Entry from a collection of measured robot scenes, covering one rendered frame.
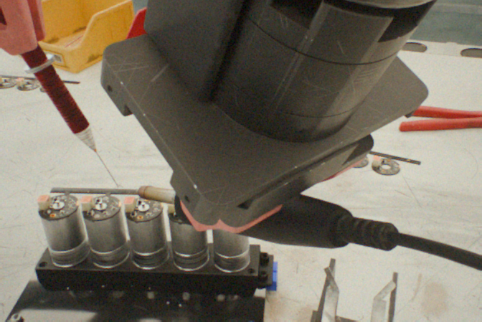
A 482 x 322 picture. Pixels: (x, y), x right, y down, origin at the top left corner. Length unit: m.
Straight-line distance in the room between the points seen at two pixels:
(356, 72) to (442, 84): 0.52
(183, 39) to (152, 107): 0.02
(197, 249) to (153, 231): 0.03
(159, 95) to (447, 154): 0.40
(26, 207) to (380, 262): 0.29
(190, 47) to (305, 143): 0.05
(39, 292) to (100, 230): 0.06
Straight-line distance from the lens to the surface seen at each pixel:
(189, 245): 0.37
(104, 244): 0.38
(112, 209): 0.38
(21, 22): 0.30
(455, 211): 0.48
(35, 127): 0.62
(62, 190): 0.40
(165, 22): 0.18
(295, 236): 0.21
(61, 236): 0.39
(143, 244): 0.38
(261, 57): 0.15
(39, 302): 0.40
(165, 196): 0.30
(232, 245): 0.36
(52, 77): 0.32
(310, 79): 0.15
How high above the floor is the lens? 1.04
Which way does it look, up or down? 32 degrees down
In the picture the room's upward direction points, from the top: 2 degrees counter-clockwise
